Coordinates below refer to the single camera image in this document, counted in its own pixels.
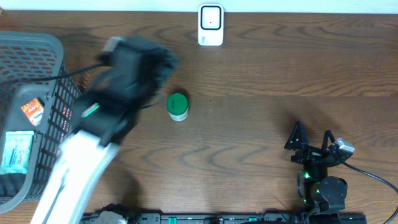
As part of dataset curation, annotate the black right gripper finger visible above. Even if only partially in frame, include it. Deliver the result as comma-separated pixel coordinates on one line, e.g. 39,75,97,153
321,130,336,149
284,121,308,151

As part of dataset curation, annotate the green lid jar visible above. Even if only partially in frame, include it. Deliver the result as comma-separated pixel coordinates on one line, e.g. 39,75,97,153
167,93,189,121

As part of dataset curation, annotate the orange small box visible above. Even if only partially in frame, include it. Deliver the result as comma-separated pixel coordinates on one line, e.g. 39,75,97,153
21,98,44,126

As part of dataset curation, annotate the teal wet wipes pack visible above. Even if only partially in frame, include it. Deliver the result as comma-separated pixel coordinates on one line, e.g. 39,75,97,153
1,131,35,175

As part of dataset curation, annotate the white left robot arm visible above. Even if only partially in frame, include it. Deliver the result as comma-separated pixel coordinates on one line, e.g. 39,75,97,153
31,36,179,223

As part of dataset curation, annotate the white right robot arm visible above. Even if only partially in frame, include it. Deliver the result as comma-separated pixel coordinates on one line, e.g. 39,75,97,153
284,121,348,216

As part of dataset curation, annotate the white barcode scanner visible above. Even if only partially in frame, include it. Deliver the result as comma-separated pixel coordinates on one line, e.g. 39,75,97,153
198,3,224,46

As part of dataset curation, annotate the grey plastic basket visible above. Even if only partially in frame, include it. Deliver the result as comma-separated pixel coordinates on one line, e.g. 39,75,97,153
1,31,80,213

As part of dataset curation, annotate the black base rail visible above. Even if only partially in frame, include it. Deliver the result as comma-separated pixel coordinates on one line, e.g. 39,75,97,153
80,203,367,224

